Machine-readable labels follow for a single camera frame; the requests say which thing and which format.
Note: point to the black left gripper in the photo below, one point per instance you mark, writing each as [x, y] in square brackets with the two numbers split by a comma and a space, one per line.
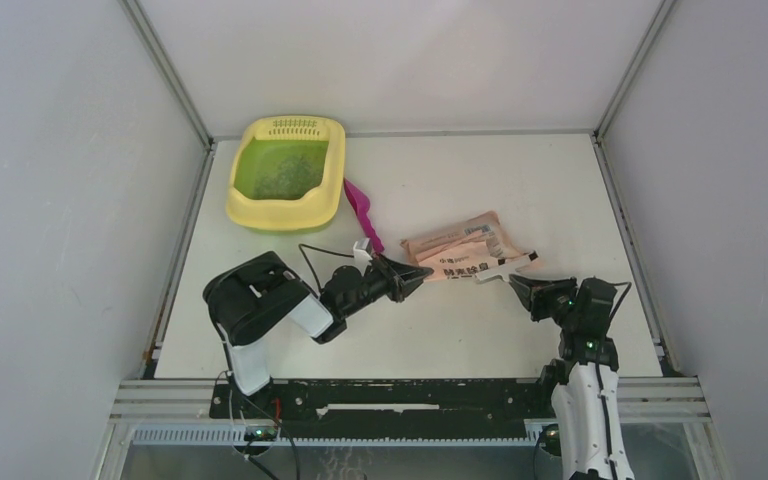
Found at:
[401, 279]

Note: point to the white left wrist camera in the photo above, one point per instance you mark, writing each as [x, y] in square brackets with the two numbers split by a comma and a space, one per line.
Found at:
[362, 252]

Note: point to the aluminium frame rail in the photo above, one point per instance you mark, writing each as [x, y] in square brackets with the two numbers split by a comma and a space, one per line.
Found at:
[643, 399]

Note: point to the peach cat litter bag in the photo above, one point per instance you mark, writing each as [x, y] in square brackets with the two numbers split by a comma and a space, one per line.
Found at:
[462, 249]

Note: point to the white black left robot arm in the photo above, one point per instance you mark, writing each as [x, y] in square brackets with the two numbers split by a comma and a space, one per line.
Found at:
[245, 303]

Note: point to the yellow green litter box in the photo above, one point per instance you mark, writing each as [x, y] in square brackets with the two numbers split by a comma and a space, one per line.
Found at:
[287, 174]

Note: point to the magenta plastic scoop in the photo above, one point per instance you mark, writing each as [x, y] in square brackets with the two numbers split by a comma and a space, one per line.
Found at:
[361, 206]

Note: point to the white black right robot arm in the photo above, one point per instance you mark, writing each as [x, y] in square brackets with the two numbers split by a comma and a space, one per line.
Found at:
[583, 380]

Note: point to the white slotted cable duct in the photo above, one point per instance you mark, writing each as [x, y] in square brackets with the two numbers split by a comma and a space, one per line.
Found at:
[226, 435]

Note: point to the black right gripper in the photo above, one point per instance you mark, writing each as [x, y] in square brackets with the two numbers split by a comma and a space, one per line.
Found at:
[534, 293]

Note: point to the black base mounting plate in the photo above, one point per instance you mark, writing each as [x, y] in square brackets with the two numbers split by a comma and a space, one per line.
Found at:
[446, 422]

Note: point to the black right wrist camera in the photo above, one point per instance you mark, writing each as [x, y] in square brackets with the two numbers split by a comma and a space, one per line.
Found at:
[596, 298]

